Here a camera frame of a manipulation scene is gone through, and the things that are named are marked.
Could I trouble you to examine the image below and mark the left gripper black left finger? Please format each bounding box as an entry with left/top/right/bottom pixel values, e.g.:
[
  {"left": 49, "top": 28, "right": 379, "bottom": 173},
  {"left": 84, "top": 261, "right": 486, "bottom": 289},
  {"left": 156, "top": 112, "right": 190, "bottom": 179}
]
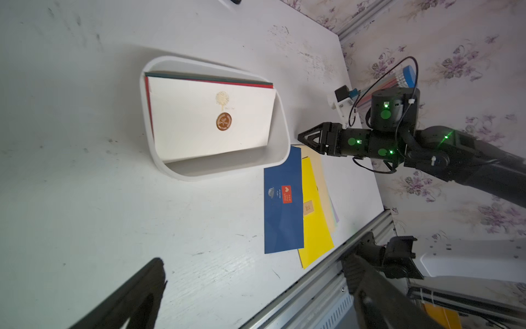
[{"left": 72, "top": 258, "right": 167, "bottom": 328}]

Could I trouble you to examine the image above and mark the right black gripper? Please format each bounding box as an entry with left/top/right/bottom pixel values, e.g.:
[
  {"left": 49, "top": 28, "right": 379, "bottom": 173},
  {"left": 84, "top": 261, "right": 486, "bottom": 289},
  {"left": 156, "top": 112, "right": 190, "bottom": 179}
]
[{"left": 297, "top": 122, "right": 403, "bottom": 160}]

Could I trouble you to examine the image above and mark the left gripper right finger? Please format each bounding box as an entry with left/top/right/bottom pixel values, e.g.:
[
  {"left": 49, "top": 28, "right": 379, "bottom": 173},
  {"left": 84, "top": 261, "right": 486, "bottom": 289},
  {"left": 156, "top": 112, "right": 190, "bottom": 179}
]
[{"left": 341, "top": 254, "right": 442, "bottom": 328}]

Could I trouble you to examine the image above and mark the beige envelope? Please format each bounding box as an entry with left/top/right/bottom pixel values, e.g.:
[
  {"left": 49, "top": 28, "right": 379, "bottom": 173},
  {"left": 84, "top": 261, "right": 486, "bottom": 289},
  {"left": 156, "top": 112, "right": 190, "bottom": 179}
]
[{"left": 298, "top": 145, "right": 339, "bottom": 234}]

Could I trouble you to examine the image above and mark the blue envelope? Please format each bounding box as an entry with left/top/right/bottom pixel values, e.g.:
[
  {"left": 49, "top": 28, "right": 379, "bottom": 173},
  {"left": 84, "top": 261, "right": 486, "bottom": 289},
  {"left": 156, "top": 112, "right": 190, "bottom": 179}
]
[{"left": 264, "top": 146, "right": 304, "bottom": 254}]

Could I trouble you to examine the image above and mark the yellow envelope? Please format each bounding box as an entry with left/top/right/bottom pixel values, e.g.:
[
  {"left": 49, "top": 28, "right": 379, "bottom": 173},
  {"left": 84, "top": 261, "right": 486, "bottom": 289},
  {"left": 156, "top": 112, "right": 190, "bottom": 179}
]
[{"left": 298, "top": 157, "right": 334, "bottom": 269}]

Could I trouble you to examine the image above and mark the white rectangular storage tray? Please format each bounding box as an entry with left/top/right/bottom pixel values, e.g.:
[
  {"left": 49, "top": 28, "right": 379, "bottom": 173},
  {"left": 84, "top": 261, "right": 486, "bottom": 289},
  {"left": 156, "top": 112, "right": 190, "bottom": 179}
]
[{"left": 140, "top": 56, "right": 290, "bottom": 181}]

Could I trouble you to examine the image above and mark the white envelope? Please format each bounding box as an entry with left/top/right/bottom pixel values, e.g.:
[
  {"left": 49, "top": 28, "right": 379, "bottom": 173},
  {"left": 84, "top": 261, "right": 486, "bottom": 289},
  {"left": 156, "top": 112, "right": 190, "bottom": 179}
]
[{"left": 146, "top": 76, "right": 276, "bottom": 162}]

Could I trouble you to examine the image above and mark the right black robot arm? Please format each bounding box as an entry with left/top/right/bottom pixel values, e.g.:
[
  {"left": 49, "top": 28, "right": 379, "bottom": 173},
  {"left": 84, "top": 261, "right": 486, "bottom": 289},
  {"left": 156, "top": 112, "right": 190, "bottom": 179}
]
[{"left": 297, "top": 87, "right": 525, "bottom": 207}]

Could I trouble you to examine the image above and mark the blue-lidded pencil tube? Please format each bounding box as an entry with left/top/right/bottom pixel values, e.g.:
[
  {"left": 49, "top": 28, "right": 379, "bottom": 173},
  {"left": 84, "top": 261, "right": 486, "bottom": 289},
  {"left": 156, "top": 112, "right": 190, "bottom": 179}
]
[{"left": 357, "top": 65, "right": 416, "bottom": 108}]

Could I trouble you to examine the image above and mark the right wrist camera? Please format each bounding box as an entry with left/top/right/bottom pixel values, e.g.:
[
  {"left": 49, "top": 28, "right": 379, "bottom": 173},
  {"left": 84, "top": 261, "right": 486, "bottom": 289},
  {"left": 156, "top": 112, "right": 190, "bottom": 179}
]
[{"left": 327, "top": 85, "right": 361, "bottom": 129}]

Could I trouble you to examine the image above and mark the aluminium mounting rail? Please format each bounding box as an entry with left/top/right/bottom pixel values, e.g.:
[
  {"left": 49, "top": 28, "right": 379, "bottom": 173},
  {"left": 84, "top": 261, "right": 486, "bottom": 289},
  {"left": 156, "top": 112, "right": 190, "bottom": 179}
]
[{"left": 241, "top": 210, "right": 395, "bottom": 328}]

